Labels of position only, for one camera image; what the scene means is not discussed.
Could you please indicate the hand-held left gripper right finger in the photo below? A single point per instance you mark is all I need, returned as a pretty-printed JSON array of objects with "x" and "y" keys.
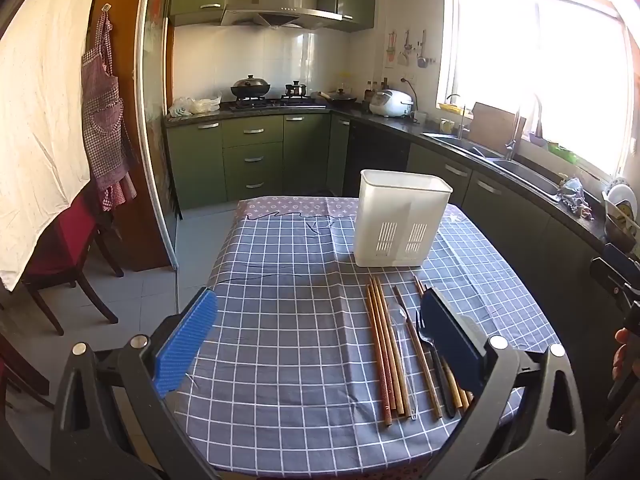
[{"x": 450, "y": 345}]

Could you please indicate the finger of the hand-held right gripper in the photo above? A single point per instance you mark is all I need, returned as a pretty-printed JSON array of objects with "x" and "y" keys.
[
  {"x": 622, "y": 259},
  {"x": 607, "y": 275}
]

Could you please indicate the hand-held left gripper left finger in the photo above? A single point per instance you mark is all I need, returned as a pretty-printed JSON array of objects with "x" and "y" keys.
[{"x": 187, "y": 345}]

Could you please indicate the dark fork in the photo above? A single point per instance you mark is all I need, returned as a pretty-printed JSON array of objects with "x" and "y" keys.
[{"x": 427, "y": 335}]

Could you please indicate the dark wooden chopstick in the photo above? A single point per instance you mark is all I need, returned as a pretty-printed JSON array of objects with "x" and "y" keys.
[{"x": 417, "y": 355}]

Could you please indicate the clear plastic spoon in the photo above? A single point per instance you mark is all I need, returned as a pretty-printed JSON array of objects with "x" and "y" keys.
[{"x": 406, "y": 360}]

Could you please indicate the patterned wooden chopstick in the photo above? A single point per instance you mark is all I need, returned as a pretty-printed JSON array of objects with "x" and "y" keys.
[{"x": 379, "y": 365}]

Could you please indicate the white plastic utensil holder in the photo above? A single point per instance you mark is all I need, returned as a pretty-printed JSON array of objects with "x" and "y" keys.
[{"x": 395, "y": 210}]

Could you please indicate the hanging kitchen utensils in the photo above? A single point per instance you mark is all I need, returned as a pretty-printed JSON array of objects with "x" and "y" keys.
[{"x": 422, "y": 60}]

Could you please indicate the person's right hand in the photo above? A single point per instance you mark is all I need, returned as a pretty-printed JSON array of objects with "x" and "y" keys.
[{"x": 621, "y": 355}]

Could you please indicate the white plate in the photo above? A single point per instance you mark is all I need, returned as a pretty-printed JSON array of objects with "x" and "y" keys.
[{"x": 620, "y": 197}]

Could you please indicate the crumpled blue bag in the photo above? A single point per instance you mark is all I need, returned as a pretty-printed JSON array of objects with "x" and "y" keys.
[{"x": 574, "y": 195}]

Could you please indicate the blue checked tablecloth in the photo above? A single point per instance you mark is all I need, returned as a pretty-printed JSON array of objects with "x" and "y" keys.
[{"x": 300, "y": 320}]

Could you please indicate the steel kitchen sink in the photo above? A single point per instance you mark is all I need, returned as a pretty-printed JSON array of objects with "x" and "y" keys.
[{"x": 520, "y": 170}]

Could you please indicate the tall steel faucet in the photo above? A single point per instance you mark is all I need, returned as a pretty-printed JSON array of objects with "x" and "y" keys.
[{"x": 510, "y": 145}]

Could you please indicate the red cushioned wooden chair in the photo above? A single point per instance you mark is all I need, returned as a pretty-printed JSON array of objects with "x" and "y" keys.
[{"x": 65, "y": 240}]

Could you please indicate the dark wooden chair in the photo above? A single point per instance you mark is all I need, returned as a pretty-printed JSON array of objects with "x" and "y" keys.
[{"x": 20, "y": 365}]

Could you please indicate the wooden cutting board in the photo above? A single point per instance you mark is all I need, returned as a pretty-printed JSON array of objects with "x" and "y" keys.
[{"x": 492, "y": 127}]

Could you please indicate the kitchen window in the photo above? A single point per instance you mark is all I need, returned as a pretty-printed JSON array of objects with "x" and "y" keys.
[{"x": 550, "y": 85}]

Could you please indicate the small steel faucet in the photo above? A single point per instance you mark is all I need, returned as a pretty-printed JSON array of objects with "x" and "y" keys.
[{"x": 460, "y": 127}]

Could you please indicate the white mug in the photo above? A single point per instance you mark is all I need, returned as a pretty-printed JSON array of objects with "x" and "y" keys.
[{"x": 446, "y": 126}]

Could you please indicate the small grey cup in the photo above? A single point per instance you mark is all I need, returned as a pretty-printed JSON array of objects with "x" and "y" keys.
[{"x": 419, "y": 117}]

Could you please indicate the yellow tray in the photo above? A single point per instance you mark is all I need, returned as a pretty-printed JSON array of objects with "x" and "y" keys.
[{"x": 450, "y": 107}]

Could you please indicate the dark kitchen countertop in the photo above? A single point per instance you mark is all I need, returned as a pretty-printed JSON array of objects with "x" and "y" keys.
[{"x": 395, "y": 121}]

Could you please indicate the red checked apron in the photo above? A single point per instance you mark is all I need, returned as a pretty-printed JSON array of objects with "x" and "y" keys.
[{"x": 102, "y": 125}]

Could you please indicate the white plastic bag green print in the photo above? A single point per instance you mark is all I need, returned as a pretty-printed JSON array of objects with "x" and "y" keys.
[{"x": 180, "y": 109}]

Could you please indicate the white rice cooker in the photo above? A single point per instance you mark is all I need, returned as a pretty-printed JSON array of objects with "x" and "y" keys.
[{"x": 390, "y": 102}]

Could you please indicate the gas stove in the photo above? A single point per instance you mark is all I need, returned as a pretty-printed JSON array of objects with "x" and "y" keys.
[{"x": 280, "y": 103}]

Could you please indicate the black wok with lid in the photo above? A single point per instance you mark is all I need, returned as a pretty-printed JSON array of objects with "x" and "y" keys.
[{"x": 250, "y": 87}]

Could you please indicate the dark sauce bottles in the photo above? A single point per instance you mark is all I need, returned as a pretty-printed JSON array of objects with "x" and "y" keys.
[{"x": 370, "y": 91}]

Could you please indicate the frying pan with lid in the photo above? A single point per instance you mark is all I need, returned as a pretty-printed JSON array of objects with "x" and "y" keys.
[{"x": 340, "y": 95}]

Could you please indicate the small black pot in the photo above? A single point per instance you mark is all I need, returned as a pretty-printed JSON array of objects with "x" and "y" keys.
[{"x": 296, "y": 90}]

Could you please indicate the white hanging cloth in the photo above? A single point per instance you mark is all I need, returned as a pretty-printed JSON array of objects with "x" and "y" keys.
[{"x": 40, "y": 110}]

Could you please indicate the wall picture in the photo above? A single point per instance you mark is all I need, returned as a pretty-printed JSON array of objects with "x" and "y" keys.
[{"x": 391, "y": 50}]

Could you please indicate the wooden door frame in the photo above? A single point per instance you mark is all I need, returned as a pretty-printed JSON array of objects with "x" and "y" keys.
[{"x": 125, "y": 35}]

